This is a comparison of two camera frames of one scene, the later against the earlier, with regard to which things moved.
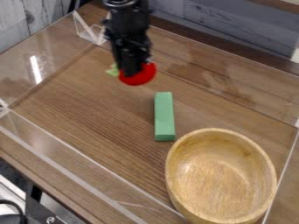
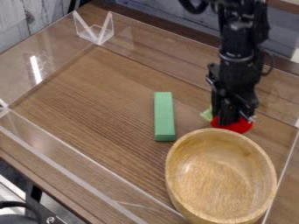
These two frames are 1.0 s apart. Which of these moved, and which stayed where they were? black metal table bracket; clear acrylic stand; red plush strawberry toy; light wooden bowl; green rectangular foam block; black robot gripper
Moved: black robot gripper; red plush strawberry toy
Stayed: light wooden bowl; black metal table bracket; clear acrylic stand; green rectangular foam block
